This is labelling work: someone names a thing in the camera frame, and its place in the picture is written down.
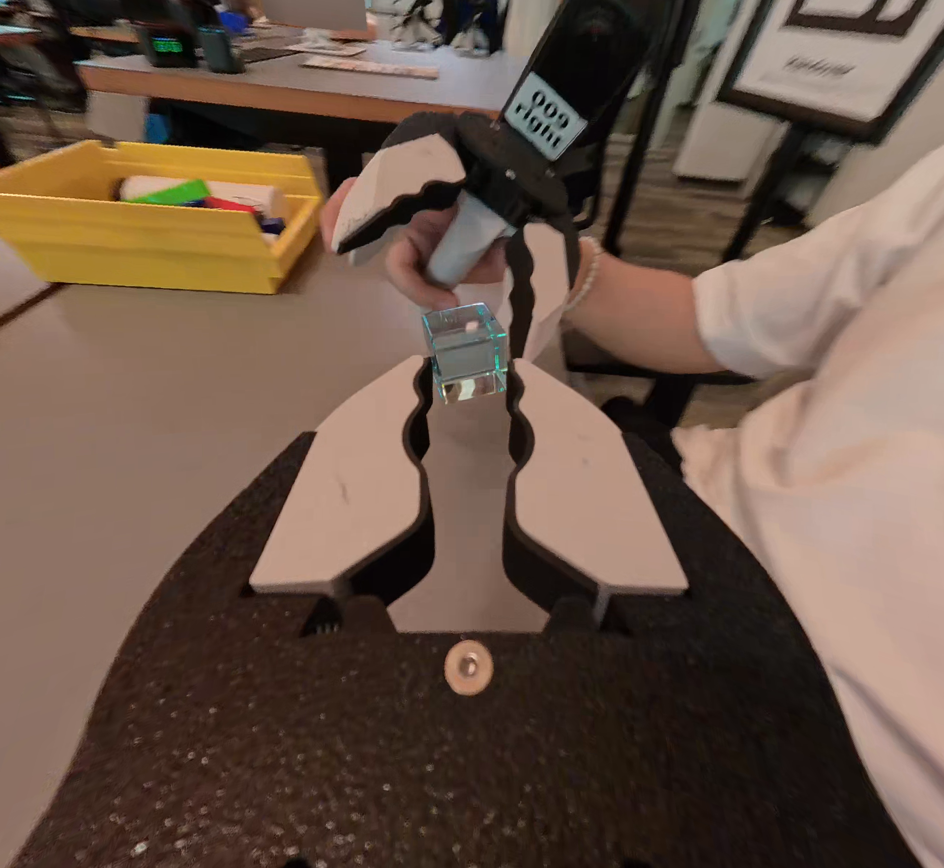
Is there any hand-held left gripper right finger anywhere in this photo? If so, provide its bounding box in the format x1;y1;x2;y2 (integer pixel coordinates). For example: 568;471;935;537
505;359;690;607

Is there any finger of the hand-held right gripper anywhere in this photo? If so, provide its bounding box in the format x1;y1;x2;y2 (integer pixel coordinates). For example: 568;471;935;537
330;112;472;255
507;218;584;362

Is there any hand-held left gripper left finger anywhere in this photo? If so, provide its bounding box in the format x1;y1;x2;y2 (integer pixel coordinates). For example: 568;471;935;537
249;355;436;607

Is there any clear glass cube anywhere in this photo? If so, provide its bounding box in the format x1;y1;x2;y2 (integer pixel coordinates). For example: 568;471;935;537
422;302;510;405

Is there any yellow plastic bin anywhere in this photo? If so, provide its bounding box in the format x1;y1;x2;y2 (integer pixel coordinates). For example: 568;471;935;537
0;140;323;294

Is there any person's right forearm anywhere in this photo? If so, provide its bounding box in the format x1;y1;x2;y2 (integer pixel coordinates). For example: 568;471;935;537
564;241;746;375

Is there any person's right hand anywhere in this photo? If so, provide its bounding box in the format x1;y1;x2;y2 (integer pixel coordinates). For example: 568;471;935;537
321;177;517;312

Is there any grey-top wood-edged desk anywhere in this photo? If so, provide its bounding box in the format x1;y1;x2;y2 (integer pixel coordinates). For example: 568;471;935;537
77;35;532;124

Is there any long white strip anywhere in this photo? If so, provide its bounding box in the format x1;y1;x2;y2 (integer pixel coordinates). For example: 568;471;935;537
302;56;440;80

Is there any white cylinder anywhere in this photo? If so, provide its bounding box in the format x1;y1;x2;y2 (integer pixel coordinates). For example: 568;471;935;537
210;182;290;220

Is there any dark small box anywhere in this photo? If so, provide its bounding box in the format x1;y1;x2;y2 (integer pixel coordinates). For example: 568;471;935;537
198;28;246;75

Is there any black poster easel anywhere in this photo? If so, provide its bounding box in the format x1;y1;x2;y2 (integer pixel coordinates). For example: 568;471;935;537
723;119;849;264

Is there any green block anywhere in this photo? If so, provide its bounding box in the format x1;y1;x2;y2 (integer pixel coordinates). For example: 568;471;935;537
121;180;211;205

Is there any black-framed marker poster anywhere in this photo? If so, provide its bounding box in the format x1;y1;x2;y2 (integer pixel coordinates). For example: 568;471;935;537
715;0;944;145

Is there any white tube with brown end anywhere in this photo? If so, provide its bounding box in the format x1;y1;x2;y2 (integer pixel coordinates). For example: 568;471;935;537
111;176;193;203

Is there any black case with green lights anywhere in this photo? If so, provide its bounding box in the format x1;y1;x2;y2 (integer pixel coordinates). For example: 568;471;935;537
136;28;200;69

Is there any person's white shirt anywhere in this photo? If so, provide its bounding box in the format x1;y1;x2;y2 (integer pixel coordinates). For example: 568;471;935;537
675;145;944;868

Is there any pearl bracelet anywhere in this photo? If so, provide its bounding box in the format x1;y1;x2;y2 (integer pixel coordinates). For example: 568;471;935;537
564;235;606;312

